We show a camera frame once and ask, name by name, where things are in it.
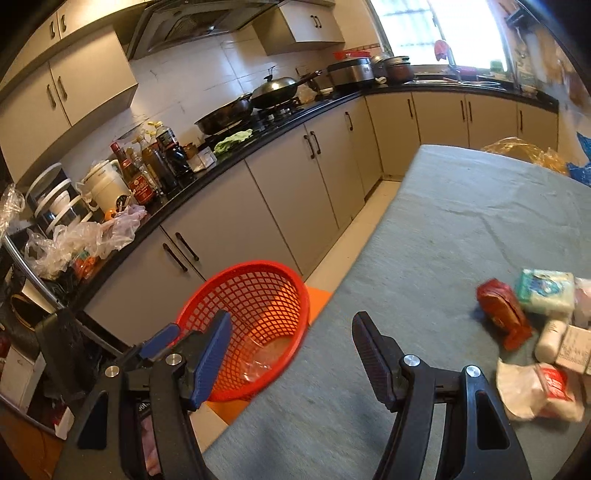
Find clear plastic bags on counter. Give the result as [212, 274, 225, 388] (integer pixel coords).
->
[24, 205, 148, 280]

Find pink plastic bag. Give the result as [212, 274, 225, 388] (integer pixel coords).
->
[573, 277, 591, 330]

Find red label sauce bottle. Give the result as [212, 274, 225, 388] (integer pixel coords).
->
[110, 142, 155, 206]

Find grey blue tablecloth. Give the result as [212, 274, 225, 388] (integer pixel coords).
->
[204, 146, 590, 479]

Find yellow plastic bag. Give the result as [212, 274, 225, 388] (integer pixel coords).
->
[481, 137, 570, 177]

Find blue plastic bag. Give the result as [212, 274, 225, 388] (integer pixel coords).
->
[567, 132, 591, 187]

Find silver rice cooker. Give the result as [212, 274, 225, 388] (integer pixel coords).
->
[327, 57, 376, 92]

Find green cloth on counter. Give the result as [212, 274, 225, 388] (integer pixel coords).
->
[213, 129, 252, 156]

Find red plastic mesh basket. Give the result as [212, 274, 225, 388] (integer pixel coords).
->
[176, 260, 310, 402]

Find clear plastic bowl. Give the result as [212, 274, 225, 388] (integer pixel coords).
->
[238, 336, 290, 383]

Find dark cooking pot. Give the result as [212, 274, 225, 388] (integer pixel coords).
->
[372, 56, 415, 85]

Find black lidded wok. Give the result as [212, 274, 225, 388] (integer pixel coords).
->
[250, 70, 322, 110]

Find dark soy sauce bottle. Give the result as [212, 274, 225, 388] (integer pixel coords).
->
[155, 121, 194, 188]

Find black frying pan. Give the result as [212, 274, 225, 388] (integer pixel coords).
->
[195, 93, 253, 136]

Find red white wet wipe pack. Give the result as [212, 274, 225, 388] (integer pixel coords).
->
[496, 359, 585, 423]

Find white plastic bottle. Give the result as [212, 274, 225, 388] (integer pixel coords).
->
[534, 319, 569, 364]

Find white barcode medicine box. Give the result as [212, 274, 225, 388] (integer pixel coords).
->
[555, 326, 591, 374]

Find green cartoon tissue pack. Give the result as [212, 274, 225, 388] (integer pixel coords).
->
[515, 269, 575, 318]

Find brown red snack wrapper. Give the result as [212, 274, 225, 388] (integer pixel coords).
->
[476, 278, 533, 351]

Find range hood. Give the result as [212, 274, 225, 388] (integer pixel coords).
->
[127, 0, 279, 60]

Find white electric kettle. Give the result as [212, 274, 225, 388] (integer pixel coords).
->
[75, 159, 131, 213]

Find sink faucet with pink cloth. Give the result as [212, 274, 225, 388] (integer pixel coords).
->
[434, 39, 460, 77]

